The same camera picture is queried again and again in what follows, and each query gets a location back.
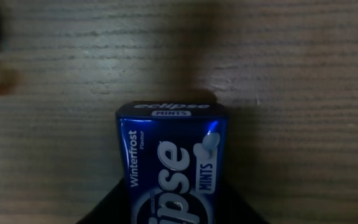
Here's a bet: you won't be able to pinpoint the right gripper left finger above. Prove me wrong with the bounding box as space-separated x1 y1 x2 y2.
75 178 134 224

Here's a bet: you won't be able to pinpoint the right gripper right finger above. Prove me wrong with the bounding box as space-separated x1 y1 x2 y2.
217 181 270 224

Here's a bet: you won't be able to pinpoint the blue candy pack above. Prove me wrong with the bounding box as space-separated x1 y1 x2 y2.
115 100 229 224

